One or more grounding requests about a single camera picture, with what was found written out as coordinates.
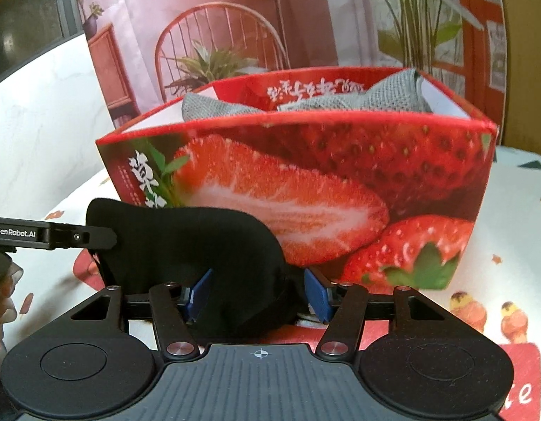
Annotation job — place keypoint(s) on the grey knitted cloth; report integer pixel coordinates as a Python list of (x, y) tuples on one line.
[(400, 91)]

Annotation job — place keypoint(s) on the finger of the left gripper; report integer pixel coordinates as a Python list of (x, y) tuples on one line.
[(82, 236)]

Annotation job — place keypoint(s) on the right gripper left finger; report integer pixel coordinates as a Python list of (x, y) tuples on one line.
[(199, 294)]

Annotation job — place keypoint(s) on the red strawberry cardboard box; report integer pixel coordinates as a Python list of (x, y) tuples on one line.
[(379, 198)]

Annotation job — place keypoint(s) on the printed room backdrop poster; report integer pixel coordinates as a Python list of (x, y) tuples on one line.
[(146, 52)]

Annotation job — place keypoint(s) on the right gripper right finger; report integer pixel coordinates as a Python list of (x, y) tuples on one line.
[(319, 294)]

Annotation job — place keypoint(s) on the black eye mask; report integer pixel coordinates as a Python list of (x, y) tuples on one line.
[(247, 295)]

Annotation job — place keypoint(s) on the person's left hand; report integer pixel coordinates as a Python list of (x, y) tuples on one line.
[(10, 275)]

